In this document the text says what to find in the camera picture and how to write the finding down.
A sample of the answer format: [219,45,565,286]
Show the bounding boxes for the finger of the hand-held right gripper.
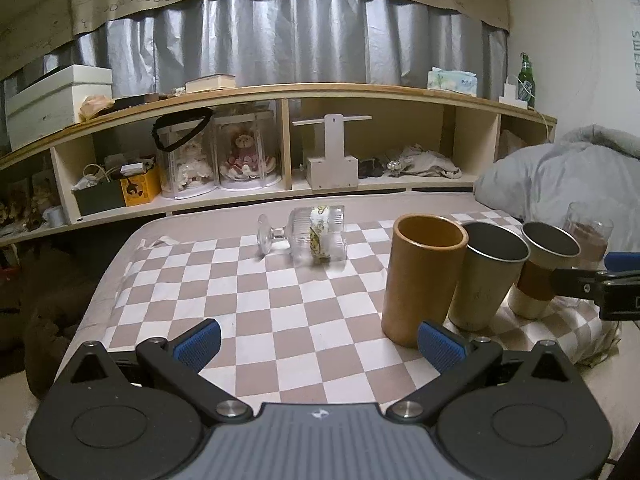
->
[603,252,640,274]
[549,267,609,304]

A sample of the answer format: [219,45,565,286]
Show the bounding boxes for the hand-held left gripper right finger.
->
[384,320,584,429]

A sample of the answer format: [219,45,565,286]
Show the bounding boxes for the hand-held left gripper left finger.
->
[65,318,254,429]

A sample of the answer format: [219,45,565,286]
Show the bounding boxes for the clear ribbed glass goblet cup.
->
[257,204,349,266]

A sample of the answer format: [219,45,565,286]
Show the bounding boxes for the steel cup with brown sleeve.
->
[507,221,581,320]

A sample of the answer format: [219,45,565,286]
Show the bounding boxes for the tall orange wooden cup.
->
[381,213,470,349]

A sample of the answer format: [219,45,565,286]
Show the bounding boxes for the plain steel cup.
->
[448,221,530,332]

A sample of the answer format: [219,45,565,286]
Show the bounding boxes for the clear glass with brown band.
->
[564,202,615,271]

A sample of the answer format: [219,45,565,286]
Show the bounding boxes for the beige checkered blanket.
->
[75,195,622,407]

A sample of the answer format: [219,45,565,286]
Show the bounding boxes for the grey duvet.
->
[472,124,640,257]

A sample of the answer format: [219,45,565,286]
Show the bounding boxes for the brown plush toy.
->
[22,249,102,397]

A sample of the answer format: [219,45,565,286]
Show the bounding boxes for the yellow printed box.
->
[119,166,162,207]

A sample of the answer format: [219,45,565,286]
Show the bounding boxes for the clear case with white doll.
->
[154,110,219,200]

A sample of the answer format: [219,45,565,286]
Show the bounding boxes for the dark green box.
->
[72,179,126,217]

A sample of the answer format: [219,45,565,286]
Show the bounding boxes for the crumpled grey cloth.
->
[384,144,464,180]

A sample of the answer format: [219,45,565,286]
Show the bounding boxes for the small dark object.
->
[358,157,386,179]

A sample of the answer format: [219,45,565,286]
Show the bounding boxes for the clear case with pink doll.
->
[213,104,281,191]

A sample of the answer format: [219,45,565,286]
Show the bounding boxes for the small white box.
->
[498,77,529,109]

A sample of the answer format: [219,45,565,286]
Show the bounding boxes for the green glass bottle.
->
[517,52,536,110]

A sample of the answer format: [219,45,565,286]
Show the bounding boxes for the black headband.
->
[151,107,214,152]

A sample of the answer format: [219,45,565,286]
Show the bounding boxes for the white wooden stand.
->
[292,114,374,191]

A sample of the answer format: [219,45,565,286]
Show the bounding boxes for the tissue pack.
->
[426,66,479,95]

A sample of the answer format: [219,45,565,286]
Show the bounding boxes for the long wooden shelf unit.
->
[0,82,559,250]

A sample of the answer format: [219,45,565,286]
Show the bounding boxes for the dark flat tray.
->
[114,92,161,110]

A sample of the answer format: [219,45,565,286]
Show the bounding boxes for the crumpled pink bag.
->
[79,93,115,122]

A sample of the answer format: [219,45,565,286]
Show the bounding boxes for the thick book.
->
[184,73,236,95]

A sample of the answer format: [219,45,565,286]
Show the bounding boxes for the large white storage box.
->
[4,64,114,152]

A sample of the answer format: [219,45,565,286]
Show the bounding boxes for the silver grey curtain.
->
[0,0,509,111]

